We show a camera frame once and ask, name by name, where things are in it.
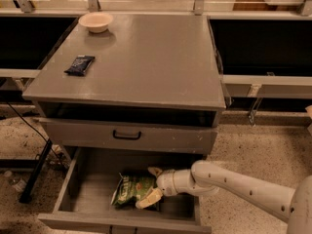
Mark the wooden cabinet in background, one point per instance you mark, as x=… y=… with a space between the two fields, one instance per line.
x=259 y=5

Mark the black table leg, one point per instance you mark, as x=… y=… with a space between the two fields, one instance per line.
x=25 y=196

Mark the green jalapeno chip bag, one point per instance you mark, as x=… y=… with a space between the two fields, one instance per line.
x=131 y=188

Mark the open grey middle drawer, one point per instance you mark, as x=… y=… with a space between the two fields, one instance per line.
x=84 y=201

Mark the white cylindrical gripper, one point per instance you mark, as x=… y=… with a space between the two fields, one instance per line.
x=165 y=181

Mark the grey drawer cabinet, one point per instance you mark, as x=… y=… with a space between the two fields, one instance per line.
x=149 y=69

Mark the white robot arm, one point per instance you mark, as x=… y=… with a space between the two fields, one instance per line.
x=292 y=206

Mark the clear plastic bottle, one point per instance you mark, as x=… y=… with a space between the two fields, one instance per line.
x=15 y=181

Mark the black drawer handle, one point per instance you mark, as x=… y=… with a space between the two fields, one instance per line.
x=126 y=136

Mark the closed grey top drawer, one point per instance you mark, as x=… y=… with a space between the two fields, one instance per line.
x=161 y=138

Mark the dark blue snack bag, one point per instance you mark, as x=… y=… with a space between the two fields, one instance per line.
x=80 y=65

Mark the cream round bowl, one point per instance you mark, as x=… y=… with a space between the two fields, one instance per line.
x=96 y=22

